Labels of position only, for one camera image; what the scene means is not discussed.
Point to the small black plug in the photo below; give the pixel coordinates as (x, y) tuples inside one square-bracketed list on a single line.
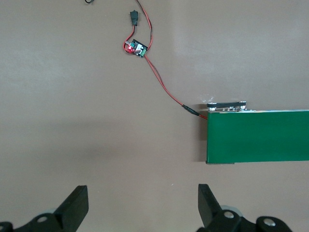
[(134, 17)]

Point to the green conveyor belt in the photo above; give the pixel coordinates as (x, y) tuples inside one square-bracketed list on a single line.
[(258, 137)]

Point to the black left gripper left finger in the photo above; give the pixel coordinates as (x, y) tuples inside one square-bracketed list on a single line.
[(70, 212)]

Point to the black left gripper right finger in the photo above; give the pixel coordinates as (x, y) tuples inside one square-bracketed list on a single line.
[(212, 212)]

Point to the red black power lead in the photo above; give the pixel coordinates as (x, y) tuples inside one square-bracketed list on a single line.
[(149, 24)]

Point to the small circuit board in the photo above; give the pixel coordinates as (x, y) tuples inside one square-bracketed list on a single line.
[(137, 48)]

